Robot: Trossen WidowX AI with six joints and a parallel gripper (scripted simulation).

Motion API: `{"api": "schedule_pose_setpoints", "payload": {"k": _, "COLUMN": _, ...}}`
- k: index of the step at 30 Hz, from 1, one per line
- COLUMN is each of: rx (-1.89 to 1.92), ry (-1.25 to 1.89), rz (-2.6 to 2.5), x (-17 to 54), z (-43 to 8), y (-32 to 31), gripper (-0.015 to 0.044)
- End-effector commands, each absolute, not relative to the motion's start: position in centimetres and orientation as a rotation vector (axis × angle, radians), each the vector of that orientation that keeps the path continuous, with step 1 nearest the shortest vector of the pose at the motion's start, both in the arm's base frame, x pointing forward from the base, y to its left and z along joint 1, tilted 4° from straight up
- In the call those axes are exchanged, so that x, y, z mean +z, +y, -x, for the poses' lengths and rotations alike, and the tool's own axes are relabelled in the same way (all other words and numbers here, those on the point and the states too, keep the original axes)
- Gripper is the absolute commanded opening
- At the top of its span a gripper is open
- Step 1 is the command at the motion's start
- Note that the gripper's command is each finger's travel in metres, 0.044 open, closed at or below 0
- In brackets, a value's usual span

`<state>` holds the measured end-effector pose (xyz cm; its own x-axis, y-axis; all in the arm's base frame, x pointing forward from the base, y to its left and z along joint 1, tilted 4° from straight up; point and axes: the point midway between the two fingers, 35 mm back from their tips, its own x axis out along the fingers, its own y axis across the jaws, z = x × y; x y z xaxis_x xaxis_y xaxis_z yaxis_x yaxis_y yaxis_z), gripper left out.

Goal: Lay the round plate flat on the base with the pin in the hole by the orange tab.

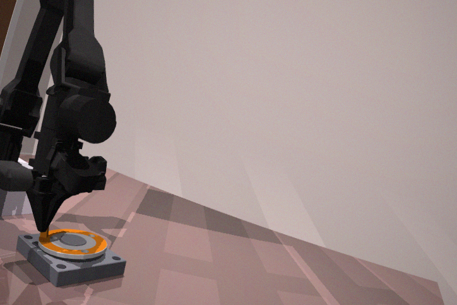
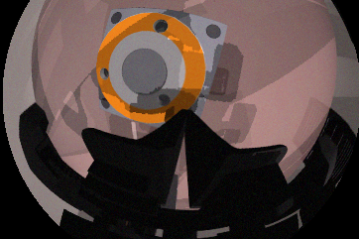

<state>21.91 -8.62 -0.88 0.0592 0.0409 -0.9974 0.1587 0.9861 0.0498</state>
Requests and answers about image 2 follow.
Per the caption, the orange round plate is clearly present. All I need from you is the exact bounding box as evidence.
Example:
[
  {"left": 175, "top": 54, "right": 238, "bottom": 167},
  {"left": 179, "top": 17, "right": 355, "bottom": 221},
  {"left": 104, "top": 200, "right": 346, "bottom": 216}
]
[{"left": 96, "top": 12, "right": 205, "bottom": 124}]

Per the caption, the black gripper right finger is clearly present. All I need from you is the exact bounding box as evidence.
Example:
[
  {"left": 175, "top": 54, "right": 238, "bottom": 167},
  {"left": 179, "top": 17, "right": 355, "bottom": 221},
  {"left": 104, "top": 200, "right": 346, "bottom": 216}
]
[{"left": 184, "top": 110, "right": 288, "bottom": 209}]

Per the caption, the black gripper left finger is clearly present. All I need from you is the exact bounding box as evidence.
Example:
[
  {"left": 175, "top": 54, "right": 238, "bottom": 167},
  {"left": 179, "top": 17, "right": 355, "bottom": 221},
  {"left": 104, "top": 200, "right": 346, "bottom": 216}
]
[{"left": 81, "top": 109, "right": 186, "bottom": 206}]

